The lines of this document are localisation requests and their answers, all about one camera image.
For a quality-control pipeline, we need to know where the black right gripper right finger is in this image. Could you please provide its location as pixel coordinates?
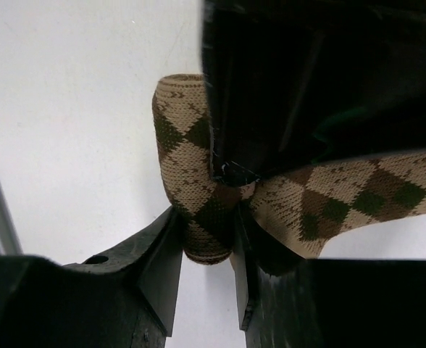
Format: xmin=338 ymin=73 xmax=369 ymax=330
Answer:
xmin=234 ymin=206 xmax=426 ymax=347

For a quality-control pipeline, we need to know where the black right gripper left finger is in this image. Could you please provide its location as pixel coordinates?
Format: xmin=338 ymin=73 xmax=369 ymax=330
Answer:
xmin=0 ymin=208 xmax=183 ymax=347

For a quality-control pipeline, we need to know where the brown argyle sock pair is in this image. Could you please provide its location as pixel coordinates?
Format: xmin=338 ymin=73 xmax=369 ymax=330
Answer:
xmin=152 ymin=74 xmax=426 ymax=265

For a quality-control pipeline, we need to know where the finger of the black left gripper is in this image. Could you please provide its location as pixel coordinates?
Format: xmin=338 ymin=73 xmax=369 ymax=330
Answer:
xmin=201 ymin=1 xmax=426 ymax=186

